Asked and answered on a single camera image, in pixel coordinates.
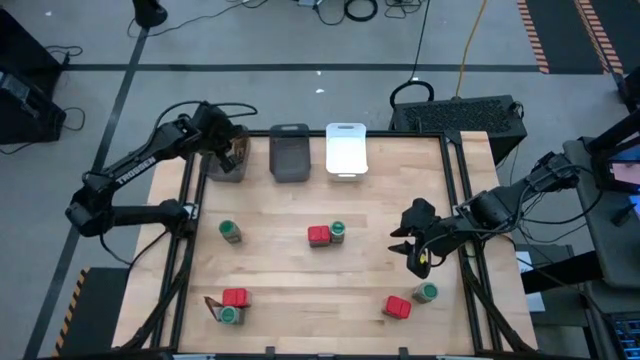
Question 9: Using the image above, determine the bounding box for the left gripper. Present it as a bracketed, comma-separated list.
[199, 115, 242, 174]

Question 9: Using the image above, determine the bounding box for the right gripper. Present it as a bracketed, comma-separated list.
[390, 217, 464, 279]

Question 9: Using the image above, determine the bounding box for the red-lidded spice tin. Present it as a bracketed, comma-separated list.
[221, 287, 253, 309]
[307, 224, 333, 249]
[382, 294, 413, 320]

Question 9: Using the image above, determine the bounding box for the grey plastic bin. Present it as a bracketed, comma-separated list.
[268, 123, 312, 184]

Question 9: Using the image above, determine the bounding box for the white plastic bin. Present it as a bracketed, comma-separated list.
[325, 122, 370, 182]

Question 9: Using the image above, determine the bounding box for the black perforated computer tower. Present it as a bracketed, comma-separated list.
[388, 94, 529, 164]

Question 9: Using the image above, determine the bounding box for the black stand base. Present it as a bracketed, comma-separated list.
[132, 0, 169, 29]

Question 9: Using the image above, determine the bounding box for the black mat yellow-striped edge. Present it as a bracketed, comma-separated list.
[52, 266, 132, 357]

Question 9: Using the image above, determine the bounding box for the grey equipment cart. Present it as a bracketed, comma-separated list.
[563, 107, 640, 291]

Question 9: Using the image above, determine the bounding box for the black equipment case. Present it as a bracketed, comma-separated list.
[0, 7, 68, 146]

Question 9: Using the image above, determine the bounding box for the tilted display screen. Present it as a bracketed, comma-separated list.
[592, 144, 640, 194]

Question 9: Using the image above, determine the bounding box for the keyboard with blue lights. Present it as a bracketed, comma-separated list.
[607, 312, 640, 360]

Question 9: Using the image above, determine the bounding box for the black mat orange-striped edge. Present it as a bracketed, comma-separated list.
[574, 0, 640, 76]
[516, 0, 609, 76]

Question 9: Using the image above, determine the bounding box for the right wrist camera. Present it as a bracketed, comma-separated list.
[402, 198, 437, 227]

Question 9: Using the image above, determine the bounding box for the black aluminium table frame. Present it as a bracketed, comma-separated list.
[117, 130, 539, 359]

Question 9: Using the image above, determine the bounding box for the black floor cable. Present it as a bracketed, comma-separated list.
[0, 106, 87, 156]
[43, 44, 85, 69]
[127, 0, 271, 39]

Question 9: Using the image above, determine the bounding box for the black cable with loop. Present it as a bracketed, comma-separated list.
[388, 0, 432, 109]

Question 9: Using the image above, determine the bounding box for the black cable coil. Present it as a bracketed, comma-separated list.
[343, 0, 380, 23]

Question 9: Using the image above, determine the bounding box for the yellow cable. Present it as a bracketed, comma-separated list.
[453, 0, 489, 99]

